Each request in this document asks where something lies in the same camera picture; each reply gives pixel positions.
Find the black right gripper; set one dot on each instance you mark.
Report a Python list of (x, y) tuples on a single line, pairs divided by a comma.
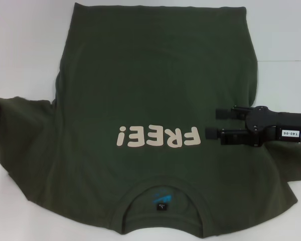
[(266, 125)]

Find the dark green FREE t-shirt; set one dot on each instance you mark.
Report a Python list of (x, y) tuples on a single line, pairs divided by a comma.
[(153, 88)]

